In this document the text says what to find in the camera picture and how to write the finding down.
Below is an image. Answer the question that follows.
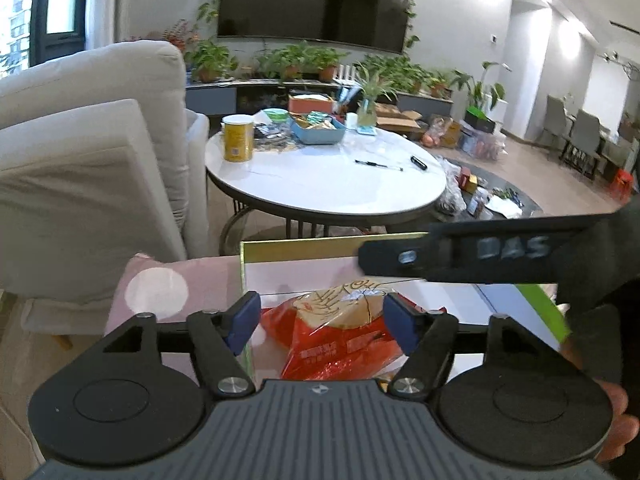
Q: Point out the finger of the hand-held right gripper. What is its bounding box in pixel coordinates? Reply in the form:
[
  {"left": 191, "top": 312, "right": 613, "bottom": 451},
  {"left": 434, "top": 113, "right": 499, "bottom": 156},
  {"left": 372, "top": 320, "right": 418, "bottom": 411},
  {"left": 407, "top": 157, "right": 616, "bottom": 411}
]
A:
[{"left": 358, "top": 213, "right": 602, "bottom": 285}]

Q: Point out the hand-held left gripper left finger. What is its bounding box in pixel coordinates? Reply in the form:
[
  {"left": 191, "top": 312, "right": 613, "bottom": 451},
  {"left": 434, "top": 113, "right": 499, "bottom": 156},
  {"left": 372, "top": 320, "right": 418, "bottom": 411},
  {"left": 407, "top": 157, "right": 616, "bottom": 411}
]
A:
[{"left": 102, "top": 290, "right": 262, "bottom": 397}]

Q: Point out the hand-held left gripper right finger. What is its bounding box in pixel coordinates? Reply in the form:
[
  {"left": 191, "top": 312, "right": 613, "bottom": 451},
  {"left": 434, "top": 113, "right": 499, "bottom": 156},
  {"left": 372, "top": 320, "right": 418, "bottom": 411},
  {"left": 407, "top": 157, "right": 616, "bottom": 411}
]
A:
[{"left": 383, "top": 291, "right": 557, "bottom": 399}]

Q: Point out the red bread bag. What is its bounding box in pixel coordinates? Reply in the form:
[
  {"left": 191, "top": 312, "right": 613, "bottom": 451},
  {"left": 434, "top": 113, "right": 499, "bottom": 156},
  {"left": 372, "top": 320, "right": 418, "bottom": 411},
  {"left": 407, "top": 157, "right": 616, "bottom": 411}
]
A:
[{"left": 260, "top": 280, "right": 447, "bottom": 382}]

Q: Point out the green cardboard box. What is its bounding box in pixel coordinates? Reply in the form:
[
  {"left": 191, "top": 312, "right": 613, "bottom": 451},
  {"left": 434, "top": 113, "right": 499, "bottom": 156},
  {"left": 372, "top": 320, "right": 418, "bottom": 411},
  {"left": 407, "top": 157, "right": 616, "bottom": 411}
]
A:
[{"left": 239, "top": 232, "right": 574, "bottom": 392}]

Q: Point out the person's right hand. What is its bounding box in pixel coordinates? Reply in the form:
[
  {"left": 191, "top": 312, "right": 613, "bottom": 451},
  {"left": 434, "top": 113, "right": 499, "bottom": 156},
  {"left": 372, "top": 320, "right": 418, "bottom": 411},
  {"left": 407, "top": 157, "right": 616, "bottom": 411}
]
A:
[{"left": 595, "top": 380, "right": 632, "bottom": 464}]

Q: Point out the pink polka dot tablecloth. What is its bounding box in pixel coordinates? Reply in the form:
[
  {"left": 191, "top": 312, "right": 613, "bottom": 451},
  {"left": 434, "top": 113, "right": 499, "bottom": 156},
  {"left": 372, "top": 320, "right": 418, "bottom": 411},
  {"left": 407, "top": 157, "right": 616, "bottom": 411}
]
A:
[{"left": 102, "top": 254, "right": 246, "bottom": 377}]

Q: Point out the clear plastic bag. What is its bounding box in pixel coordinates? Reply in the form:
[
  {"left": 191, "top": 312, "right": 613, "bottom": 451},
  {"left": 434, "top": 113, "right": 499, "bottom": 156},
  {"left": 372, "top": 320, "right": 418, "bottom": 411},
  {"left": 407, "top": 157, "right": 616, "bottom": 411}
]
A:
[{"left": 434, "top": 156, "right": 469, "bottom": 214}]

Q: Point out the dark round low table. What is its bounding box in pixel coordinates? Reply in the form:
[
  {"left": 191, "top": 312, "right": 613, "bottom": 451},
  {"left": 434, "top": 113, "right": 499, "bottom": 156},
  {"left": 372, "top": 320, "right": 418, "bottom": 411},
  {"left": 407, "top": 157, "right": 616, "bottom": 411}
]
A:
[{"left": 434, "top": 154, "right": 544, "bottom": 222}]

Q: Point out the red stool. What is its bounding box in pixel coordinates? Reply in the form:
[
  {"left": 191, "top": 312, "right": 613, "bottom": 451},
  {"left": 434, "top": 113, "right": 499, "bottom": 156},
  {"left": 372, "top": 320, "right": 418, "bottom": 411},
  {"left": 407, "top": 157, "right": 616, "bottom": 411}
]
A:
[{"left": 607, "top": 168, "right": 639, "bottom": 197}]

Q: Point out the black pen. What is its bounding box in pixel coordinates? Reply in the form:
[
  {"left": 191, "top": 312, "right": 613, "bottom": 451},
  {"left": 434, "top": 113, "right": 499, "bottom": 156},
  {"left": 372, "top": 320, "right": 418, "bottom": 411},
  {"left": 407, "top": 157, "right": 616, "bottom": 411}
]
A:
[{"left": 355, "top": 159, "right": 405, "bottom": 172}]

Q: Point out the round white coffee table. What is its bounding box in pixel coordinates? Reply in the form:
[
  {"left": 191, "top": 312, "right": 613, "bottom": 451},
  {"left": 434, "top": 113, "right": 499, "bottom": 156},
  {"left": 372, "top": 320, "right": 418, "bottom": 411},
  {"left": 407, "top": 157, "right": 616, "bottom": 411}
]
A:
[{"left": 204, "top": 120, "right": 447, "bottom": 257}]

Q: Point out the open cardboard box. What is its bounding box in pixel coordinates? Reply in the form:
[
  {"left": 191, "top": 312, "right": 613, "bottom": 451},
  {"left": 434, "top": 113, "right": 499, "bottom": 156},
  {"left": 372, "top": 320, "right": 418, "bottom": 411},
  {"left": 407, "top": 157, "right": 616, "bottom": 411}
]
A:
[{"left": 375, "top": 102, "right": 424, "bottom": 134}]

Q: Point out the grey dining chair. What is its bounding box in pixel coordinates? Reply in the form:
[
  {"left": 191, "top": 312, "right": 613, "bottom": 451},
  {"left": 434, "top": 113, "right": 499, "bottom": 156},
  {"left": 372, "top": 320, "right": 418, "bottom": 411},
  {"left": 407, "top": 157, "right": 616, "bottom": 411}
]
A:
[
  {"left": 564, "top": 109, "right": 609, "bottom": 181},
  {"left": 535, "top": 94, "right": 572, "bottom": 161}
]

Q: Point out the glass vase with plant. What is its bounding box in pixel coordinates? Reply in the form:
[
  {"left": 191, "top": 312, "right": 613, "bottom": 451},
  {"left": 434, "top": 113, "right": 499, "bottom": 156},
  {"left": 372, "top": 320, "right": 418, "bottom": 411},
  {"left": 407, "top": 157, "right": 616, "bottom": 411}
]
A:
[{"left": 352, "top": 67, "right": 397, "bottom": 129}]

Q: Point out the tall plant in white pot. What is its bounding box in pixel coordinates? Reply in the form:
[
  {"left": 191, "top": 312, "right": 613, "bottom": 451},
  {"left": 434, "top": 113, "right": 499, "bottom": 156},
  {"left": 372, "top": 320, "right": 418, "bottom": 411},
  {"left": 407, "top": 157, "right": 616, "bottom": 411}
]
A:
[{"left": 450, "top": 60, "right": 508, "bottom": 121}]

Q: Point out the yellow can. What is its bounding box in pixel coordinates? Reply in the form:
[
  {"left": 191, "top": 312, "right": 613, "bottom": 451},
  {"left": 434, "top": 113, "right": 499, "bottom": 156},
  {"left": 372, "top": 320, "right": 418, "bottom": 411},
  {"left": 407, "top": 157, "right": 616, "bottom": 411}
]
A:
[{"left": 221, "top": 114, "right": 256, "bottom": 163}]

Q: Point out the blue tray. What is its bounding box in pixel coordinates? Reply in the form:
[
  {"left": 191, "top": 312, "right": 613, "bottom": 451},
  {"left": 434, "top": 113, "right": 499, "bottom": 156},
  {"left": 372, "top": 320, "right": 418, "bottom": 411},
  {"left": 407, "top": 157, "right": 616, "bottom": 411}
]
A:
[{"left": 289, "top": 110, "right": 347, "bottom": 146}]

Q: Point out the orange box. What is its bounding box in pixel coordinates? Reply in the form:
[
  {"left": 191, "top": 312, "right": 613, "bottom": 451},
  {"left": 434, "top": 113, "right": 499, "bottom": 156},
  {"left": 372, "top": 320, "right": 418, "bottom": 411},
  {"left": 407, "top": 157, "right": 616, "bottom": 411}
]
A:
[{"left": 287, "top": 92, "right": 337, "bottom": 116}]

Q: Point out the grey television cabinet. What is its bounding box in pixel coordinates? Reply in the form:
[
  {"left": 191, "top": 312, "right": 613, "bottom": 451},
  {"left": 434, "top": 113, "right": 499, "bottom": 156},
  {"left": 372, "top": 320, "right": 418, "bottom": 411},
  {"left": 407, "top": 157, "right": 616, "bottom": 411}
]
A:
[{"left": 185, "top": 77, "right": 456, "bottom": 117}]

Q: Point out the beige sofa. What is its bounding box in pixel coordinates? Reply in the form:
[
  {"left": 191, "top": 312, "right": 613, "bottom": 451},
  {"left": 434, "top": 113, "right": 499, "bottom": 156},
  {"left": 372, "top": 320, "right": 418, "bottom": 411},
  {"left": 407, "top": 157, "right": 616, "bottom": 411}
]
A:
[{"left": 0, "top": 40, "right": 211, "bottom": 352}]

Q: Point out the row of potted plants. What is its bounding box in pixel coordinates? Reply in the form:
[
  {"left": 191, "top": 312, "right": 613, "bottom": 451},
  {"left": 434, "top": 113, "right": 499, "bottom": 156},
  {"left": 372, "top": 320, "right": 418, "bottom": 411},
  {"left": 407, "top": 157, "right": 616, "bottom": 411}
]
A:
[{"left": 254, "top": 42, "right": 452, "bottom": 99}]

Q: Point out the potted green plant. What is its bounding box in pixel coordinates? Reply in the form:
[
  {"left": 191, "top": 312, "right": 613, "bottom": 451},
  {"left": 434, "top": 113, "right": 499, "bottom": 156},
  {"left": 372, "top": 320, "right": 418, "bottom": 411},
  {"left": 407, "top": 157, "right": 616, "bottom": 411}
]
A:
[{"left": 191, "top": 39, "right": 239, "bottom": 84}]

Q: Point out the red flower plant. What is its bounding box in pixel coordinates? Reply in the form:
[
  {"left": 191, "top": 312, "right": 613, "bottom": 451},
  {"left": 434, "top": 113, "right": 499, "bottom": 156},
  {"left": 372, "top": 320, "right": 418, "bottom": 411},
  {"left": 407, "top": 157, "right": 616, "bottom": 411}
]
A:
[{"left": 160, "top": 19, "right": 202, "bottom": 57}]

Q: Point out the window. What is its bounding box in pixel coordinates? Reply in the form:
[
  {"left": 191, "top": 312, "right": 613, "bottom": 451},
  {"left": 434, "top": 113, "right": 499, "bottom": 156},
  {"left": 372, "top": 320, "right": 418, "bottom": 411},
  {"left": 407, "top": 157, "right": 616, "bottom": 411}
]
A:
[{"left": 0, "top": 0, "right": 94, "bottom": 79}]

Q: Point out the wall television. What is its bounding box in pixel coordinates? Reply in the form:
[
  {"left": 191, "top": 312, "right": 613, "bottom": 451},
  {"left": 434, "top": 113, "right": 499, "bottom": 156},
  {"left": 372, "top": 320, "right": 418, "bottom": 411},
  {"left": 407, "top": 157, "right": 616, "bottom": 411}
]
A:
[{"left": 216, "top": 0, "right": 419, "bottom": 55}]

